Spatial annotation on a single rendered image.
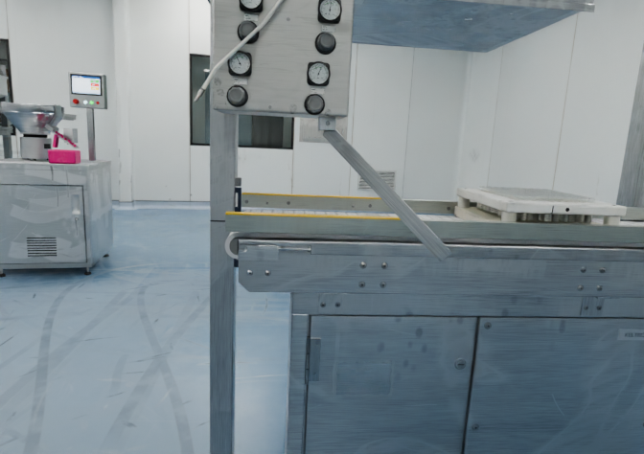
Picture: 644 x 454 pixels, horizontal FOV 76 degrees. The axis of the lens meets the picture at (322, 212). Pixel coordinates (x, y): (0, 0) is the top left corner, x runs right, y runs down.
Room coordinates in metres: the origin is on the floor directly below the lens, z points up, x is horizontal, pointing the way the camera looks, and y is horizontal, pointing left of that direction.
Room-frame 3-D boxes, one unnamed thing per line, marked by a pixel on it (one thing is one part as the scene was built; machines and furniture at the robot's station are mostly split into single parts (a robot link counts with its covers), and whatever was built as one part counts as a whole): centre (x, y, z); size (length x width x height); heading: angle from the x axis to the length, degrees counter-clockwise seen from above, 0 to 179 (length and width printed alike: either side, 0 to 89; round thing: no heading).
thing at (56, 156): (2.74, 1.71, 0.80); 0.16 x 0.12 x 0.09; 103
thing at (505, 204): (0.91, -0.46, 0.88); 0.25 x 0.24 x 0.02; 5
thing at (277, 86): (0.74, 0.08, 1.13); 0.22 x 0.11 x 0.20; 95
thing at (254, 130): (5.71, 1.12, 1.43); 1.38 x 0.01 x 1.16; 103
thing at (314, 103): (0.68, 0.02, 1.05); 0.03 x 0.03 x 0.04; 5
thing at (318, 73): (0.69, 0.02, 1.09); 0.04 x 0.01 x 0.04; 95
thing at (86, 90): (3.08, 1.73, 1.07); 0.23 x 0.10 x 0.62; 103
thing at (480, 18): (0.89, -0.11, 1.24); 0.62 x 0.38 x 0.04; 95
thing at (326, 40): (0.68, 0.01, 1.14); 0.03 x 0.02 x 0.04; 95
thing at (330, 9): (0.69, 0.00, 1.19); 0.04 x 0.01 x 0.04; 95
